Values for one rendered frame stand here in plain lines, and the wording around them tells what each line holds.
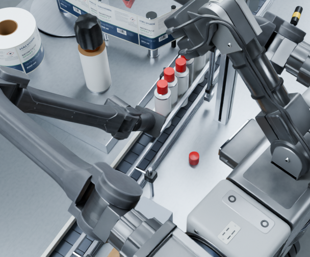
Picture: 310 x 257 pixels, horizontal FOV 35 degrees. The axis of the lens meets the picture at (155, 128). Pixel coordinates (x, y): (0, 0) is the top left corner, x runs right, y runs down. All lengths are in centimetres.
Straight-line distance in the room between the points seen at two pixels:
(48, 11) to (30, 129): 113
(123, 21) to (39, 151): 92
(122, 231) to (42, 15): 134
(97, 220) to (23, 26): 107
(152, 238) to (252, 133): 26
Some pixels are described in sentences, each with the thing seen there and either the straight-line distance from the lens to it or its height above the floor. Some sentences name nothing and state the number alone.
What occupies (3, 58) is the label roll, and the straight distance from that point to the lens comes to 176.
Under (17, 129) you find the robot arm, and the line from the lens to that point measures 94.
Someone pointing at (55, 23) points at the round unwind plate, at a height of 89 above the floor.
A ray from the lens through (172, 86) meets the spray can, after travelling 150.
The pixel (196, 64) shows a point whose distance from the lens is 164.
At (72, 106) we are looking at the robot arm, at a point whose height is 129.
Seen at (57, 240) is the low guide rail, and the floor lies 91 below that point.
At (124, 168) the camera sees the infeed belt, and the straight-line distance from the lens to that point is 153.
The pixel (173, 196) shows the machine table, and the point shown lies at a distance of 154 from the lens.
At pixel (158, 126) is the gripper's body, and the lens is 146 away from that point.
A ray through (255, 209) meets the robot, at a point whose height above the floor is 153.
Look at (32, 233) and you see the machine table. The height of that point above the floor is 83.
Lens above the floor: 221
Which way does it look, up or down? 56 degrees down
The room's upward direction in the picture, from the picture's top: 4 degrees counter-clockwise
